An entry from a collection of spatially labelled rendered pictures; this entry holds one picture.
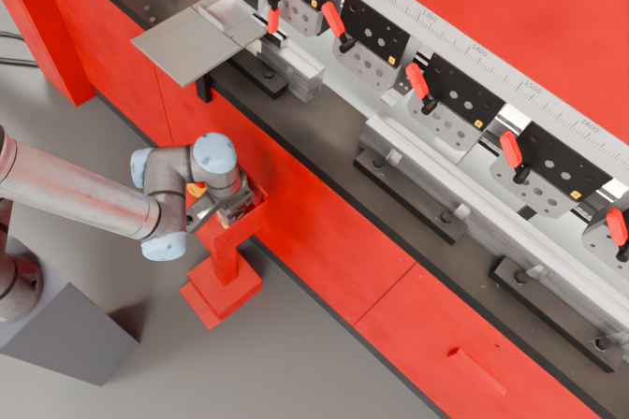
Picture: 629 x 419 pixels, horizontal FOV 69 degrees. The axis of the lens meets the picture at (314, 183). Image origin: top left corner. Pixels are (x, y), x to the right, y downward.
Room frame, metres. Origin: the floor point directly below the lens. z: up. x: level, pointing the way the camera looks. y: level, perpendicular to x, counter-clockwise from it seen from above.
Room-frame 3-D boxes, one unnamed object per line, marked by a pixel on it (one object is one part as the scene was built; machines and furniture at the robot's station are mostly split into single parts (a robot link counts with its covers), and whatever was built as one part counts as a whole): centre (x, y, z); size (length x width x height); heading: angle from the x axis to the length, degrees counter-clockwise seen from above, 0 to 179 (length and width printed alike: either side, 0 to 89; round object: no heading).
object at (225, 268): (0.48, 0.23, 0.39); 0.06 x 0.06 x 0.54; 56
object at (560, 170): (0.53, -0.40, 1.18); 0.15 x 0.09 x 0.17; 62
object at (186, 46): (0.77, 0.35, 1.00); 0.26 x 0.18 x 0.01; 152
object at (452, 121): (0.63, -0.22, 1.18); 0.15 x 0.09 x 0.17; 62
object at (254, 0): (0.90, 0.28, 1.05); 0.10 x 0.02 x 0.10; 62
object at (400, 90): (0.84, -0.17, 1.01); 0.26 x 0.12 x 0.05; 152
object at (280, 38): (0.89, 0.25, 0.98); 0.20 x 0.03 x 0.03; 62
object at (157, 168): (0.38, 0.28, 1.02); 0.11 x 0.11 x 0.08; 22
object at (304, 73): (0.88, 0.24, 0.92); 0.39 x 0.06 x 0.10; 62
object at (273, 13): (0.77, 0.18, 1.12); 0.04 x 0.02 x 0.10; 152
